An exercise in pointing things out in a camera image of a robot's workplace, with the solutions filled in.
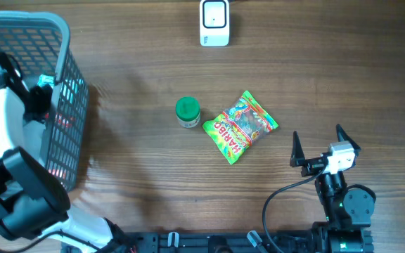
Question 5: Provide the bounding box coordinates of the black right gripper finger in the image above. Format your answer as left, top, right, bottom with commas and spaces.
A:
336, 124, 361, 155
290, 131, 306, 167

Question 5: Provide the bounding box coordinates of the teal white snack pouch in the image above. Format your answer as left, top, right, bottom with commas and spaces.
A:
37, 74, 55, 89

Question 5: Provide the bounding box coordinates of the red candy bar wrapper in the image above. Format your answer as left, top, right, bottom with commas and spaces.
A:
54, 113, 75, 129

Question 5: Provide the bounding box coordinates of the green Haribo gummy bag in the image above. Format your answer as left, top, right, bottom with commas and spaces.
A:
202, 91, 278, 164

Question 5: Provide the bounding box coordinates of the green lid white jar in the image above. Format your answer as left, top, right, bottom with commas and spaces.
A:
175, 96, 200, 128

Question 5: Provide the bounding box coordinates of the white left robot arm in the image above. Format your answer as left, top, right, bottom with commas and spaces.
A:
0, 52, 118, 252

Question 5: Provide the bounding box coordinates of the white barcode scanner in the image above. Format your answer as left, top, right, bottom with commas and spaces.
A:
199, 0, 230, 47

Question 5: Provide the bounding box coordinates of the grey plastic lattice basket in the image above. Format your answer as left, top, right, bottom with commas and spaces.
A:
0, 11, 89, 191

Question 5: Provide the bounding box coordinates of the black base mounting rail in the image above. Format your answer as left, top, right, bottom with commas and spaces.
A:
116, 231, 313, 253

